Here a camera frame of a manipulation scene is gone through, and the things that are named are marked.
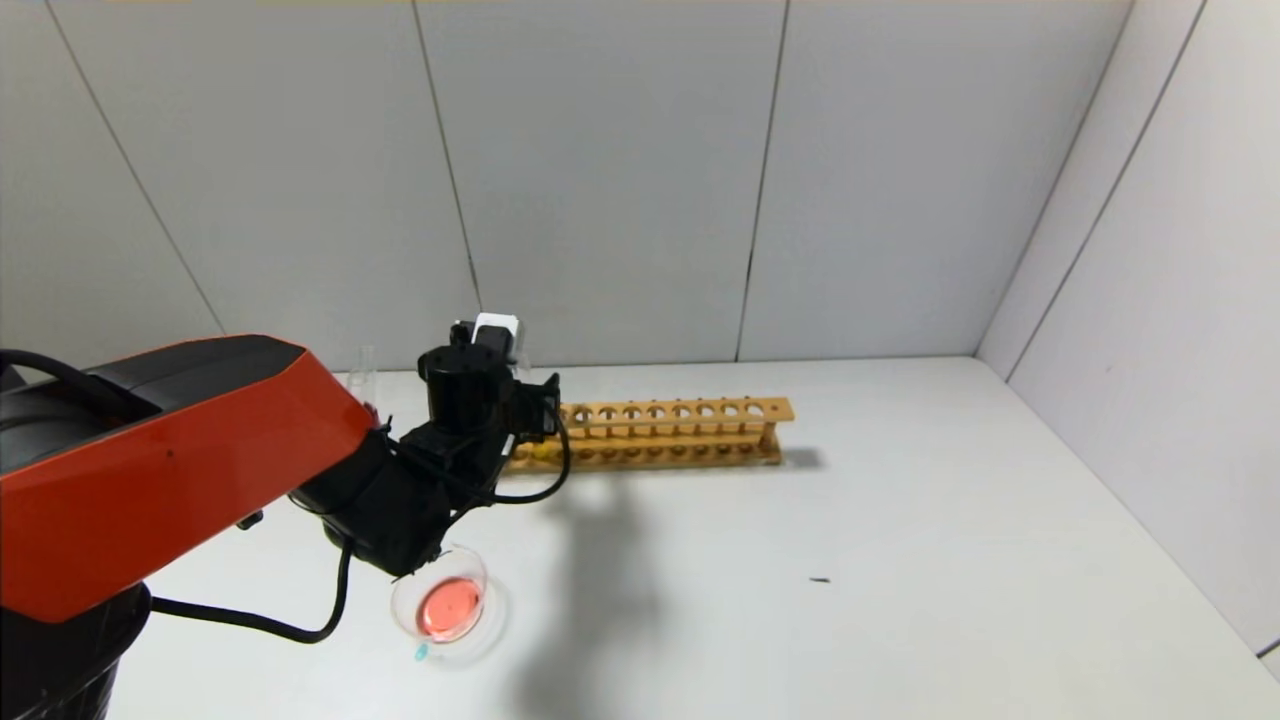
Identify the test tube with yellow pigment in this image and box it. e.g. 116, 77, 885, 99
512, 343, 553, 463

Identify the wooden test tube rack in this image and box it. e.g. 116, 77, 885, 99
503, 397, 796, 474

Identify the clear glass beaker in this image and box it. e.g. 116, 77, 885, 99
390, 543, 511, 667

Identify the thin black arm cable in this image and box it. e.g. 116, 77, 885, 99
388, 398, 572, 506

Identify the thick black hanging cable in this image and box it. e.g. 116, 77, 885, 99
148, 538, 354, 645

